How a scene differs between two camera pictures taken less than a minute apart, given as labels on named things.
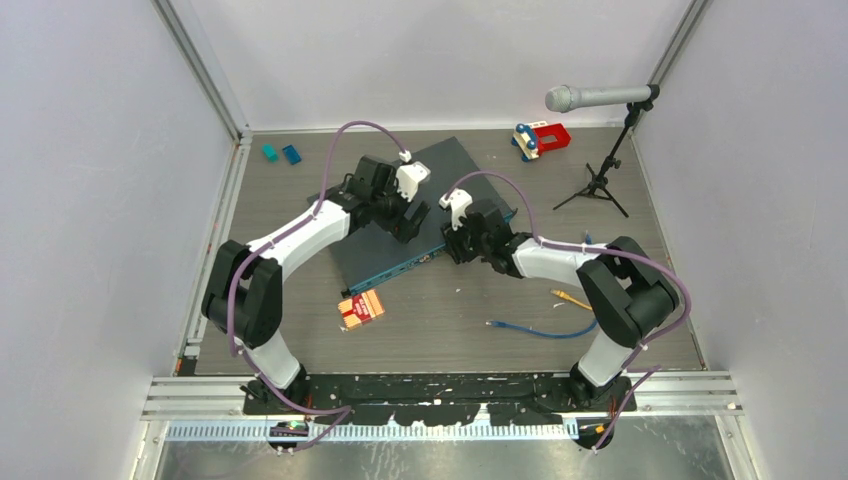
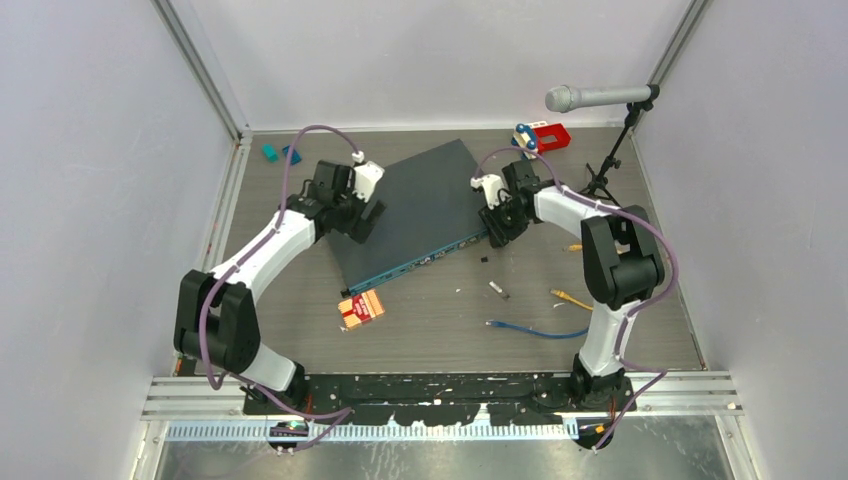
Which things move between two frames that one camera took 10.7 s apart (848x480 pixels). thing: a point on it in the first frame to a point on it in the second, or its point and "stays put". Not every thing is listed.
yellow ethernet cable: (570, 298) stays put
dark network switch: (360, 255) stays put
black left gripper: (400, 227) to (358, 228)
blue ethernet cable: (547, 335) stays put
